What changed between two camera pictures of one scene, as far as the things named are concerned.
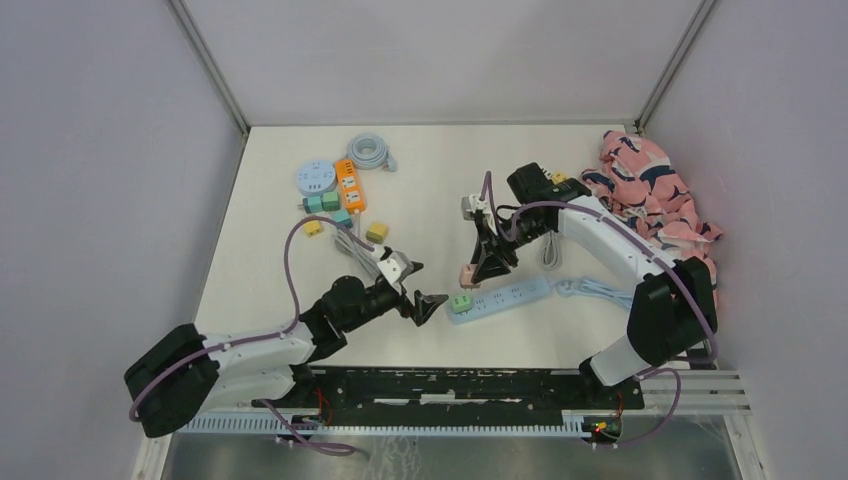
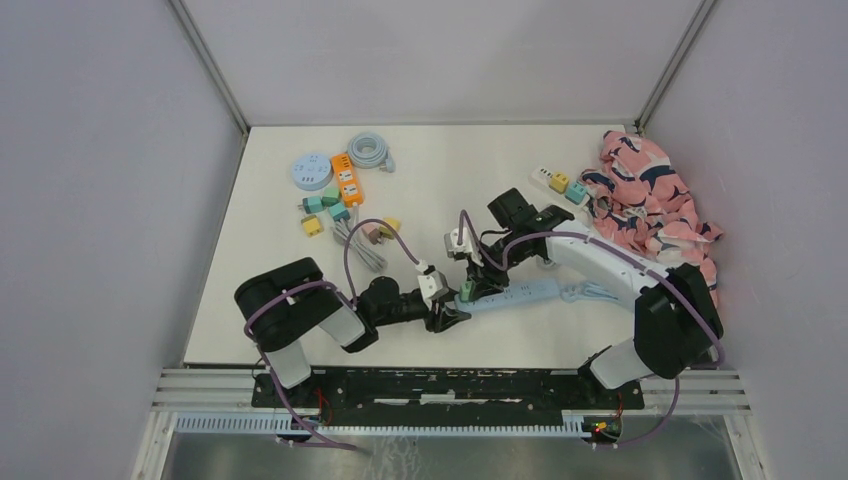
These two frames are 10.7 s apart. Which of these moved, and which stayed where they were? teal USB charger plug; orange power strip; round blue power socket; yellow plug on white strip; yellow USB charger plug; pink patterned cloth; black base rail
Moved: round blue power socket
Stayed: pink patterned cloth; yellow USB charger plug; orange power strip; black base rail; teal USB charger plug; yellow plug on white strip
